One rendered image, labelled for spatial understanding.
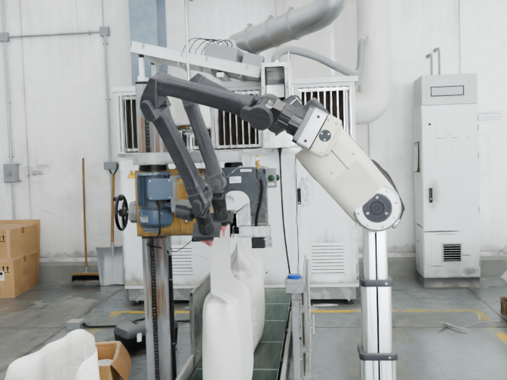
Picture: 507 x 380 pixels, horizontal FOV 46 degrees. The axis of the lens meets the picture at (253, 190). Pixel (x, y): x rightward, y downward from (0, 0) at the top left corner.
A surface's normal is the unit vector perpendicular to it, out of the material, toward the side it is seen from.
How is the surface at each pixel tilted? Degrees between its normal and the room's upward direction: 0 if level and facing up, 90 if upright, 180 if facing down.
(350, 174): 115
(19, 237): 90
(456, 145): 90
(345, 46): 90
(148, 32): 90
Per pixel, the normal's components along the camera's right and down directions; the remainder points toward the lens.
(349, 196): 0.28, 0.46
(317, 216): -0.11, 0.06
